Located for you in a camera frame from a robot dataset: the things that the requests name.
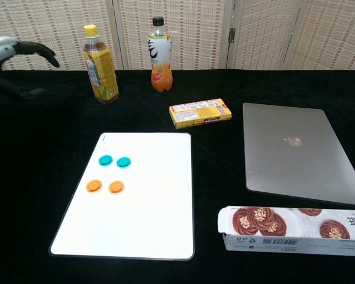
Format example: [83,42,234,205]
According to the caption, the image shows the black velvet tablecloth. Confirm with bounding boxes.
[0,69,355,284]

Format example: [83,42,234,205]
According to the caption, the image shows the white magnetic board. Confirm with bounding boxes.
[49,132,195,262]

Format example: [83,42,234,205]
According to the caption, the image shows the silver closed laptop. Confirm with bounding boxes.
[242,102,355,207]

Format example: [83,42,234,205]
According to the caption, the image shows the yellow label tea bottle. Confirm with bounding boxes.
[82,24,120,105]

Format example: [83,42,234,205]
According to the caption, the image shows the woven folding screen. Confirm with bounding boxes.
[0,0,355,72]

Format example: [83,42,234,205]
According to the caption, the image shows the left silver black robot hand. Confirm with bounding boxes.
[0,36,60,100]

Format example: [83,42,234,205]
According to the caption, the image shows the orange round magnet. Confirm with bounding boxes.
[86,179,103,195]
[108,180,125,195]

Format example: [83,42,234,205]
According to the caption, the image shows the yellow cardboard box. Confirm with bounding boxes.
[169,98,233,130]

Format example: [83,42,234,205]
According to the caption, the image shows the long baking paper box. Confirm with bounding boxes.
[217,206,355,257]

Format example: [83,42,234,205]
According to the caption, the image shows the orange drink bottle black cap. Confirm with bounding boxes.
[148,16,173,93]

